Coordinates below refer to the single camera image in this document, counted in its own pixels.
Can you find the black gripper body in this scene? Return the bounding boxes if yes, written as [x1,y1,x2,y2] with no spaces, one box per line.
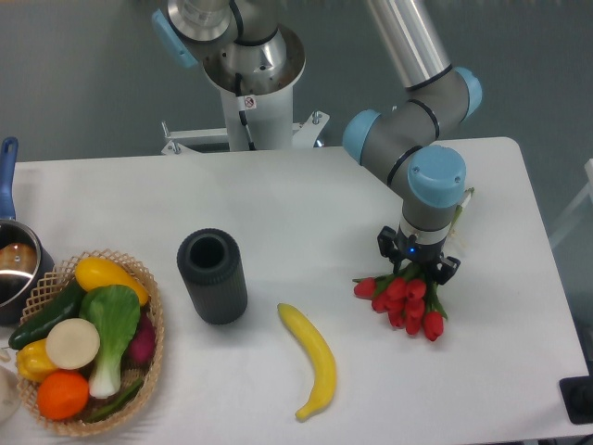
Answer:
[392,230,446,273]

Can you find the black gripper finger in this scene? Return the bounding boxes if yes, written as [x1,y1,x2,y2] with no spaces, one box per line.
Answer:
[377,226,401,274]
[428,255,461,286]

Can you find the red tulip bouquet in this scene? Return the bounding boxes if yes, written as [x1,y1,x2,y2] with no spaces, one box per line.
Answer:
[351,186,475,344]

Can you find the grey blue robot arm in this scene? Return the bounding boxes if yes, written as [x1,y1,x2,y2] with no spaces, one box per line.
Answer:
[151,1,482,285]

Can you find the yellow banana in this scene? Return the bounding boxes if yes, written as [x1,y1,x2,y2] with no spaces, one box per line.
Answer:
[277,303,337,422]

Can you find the dark grey ribbed vase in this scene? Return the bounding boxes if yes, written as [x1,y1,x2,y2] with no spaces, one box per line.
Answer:
[177,228,247,325]

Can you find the black device at table edge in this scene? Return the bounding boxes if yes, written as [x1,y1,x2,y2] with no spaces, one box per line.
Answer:
[559,375,592,425]

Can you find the purple red beet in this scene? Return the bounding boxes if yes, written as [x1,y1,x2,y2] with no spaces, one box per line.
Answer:
[127,312,156,365]

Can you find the green bok choy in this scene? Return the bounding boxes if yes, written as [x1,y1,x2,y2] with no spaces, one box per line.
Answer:
[80,285,141,399]

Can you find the yellow squash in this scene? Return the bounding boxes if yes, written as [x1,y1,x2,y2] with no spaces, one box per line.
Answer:
[74,257,149,306]

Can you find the green bean pod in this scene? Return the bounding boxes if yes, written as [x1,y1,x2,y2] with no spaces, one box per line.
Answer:
[84,378,144,423]

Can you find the dark green cucumber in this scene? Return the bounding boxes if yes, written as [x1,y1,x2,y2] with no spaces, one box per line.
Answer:
[8,281,86,350]

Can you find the white round radish slice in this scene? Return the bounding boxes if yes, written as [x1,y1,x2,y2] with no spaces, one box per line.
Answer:
[45,318,100,370]

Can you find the woven wicker basket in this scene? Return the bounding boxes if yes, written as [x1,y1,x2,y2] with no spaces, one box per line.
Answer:
[18,249,164,438]

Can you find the orange fruit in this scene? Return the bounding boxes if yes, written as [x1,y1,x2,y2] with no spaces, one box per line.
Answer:
[36,370,89,420]

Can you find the yellow bell pepper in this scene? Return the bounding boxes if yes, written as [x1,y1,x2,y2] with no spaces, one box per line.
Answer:
[16,338,58,383]

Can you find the white object at left edge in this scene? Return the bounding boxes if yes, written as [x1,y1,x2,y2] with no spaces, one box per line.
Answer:
[0,348,20,424]

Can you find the white frame at right edge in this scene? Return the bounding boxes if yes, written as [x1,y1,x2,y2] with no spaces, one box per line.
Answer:
[549,159,592,249]

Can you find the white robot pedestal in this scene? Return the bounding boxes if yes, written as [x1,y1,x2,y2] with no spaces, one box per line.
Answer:
[161,24,330,154]

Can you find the black cable on pedestal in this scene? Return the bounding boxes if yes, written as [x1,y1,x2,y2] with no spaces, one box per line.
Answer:
[233,72,258,151]

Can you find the blue handled saucepan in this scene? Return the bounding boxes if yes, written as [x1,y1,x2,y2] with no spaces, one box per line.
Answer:
[1,136,55,326]

